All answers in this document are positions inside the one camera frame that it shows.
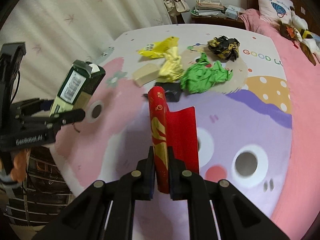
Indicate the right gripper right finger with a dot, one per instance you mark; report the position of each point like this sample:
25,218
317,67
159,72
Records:
181,180

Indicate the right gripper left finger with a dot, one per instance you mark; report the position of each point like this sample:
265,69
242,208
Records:
146,181

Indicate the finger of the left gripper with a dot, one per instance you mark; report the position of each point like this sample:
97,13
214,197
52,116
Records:
31,106
57,119

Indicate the green cream carton box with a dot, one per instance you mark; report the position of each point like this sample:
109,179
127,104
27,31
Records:
78,87

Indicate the red gold envelope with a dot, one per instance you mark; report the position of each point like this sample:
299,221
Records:
178,130

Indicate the black Talopn pouch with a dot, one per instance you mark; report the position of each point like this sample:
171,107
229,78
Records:
168,92

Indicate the beige cardboard box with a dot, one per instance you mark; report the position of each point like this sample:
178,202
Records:
145,74

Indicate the green paper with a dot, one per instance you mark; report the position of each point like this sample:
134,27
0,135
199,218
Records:
199,78

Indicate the yellow snack bag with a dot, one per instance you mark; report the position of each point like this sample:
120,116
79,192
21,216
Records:
156,50

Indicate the black gold wrapper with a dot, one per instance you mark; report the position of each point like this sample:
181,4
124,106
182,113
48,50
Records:
225,48

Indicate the person's left hand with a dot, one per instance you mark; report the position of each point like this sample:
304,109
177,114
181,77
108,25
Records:
14,166

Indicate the cream floral curtain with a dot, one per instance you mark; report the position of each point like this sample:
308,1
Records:
58,32

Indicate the pink bed blanket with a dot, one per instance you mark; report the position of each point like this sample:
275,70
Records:
298,205

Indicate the cartoon printed tablecloth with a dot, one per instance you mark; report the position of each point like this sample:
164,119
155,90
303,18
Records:
244,133

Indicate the dark wooden nightstand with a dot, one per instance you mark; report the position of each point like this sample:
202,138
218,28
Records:
219,21

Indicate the stack of books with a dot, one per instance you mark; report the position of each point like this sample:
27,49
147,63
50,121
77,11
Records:
212,8

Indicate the plush toy pile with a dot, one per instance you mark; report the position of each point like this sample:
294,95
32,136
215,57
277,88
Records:
297,30

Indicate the white printed pillow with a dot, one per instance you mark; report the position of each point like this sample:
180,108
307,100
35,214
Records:
272,11

